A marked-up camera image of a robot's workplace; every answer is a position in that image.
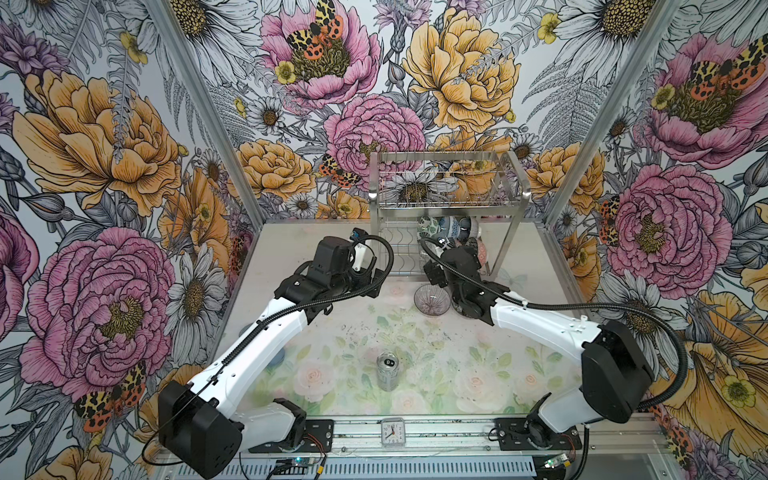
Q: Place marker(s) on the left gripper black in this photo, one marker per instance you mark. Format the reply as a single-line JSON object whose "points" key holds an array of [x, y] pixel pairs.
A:
{"points": [[364, 277]]}

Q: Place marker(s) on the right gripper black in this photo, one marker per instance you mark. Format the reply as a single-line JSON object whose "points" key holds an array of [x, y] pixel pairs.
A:
{"points": [[434, 274]]}

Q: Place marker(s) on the purple glass bowl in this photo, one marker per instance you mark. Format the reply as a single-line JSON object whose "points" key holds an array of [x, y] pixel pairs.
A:
{"points": [[432, 300]]}

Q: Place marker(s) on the blue floral bowl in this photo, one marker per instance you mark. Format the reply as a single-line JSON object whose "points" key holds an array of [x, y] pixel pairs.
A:
{"points": [[450, 227]]}

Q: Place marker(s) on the dark grey petal bowl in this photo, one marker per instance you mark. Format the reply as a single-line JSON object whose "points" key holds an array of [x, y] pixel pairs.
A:
{"points": [[469, 227]]}

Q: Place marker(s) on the green leaf pattern bowl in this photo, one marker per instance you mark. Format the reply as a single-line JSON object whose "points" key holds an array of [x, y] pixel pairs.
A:
{"points": [[428, 227]]}

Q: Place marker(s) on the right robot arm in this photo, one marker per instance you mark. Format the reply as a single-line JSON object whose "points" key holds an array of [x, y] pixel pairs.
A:
{"points": [[615, 375]]}

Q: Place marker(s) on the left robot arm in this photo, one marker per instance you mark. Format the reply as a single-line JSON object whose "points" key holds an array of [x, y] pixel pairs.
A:
{"points": [[198, 420]]}

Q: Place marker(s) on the steel two-tier dish rack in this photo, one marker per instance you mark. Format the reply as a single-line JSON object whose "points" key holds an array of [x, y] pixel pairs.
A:
{"points": [[403, 186]]}

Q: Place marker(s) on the silver drink can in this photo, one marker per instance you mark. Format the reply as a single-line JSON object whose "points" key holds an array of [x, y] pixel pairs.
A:
{"points": [[388, 367]]}

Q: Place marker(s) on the small white clock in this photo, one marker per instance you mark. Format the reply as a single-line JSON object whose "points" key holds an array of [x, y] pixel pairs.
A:
{"points": [[392, 432]]}

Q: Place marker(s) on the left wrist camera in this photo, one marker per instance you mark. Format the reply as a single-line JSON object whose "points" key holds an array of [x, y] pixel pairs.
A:
{"points": [[359, 248]]}

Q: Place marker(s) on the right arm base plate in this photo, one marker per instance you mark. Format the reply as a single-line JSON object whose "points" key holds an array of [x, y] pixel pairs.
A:
{"points": [[518, 433]]}

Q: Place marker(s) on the aluminium front rail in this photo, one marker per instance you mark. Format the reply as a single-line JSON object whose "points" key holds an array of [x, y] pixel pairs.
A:
{"points": [[441, 435]]}

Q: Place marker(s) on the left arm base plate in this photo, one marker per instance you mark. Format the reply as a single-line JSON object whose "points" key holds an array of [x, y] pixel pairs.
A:
{"points": [[318, 437]]}

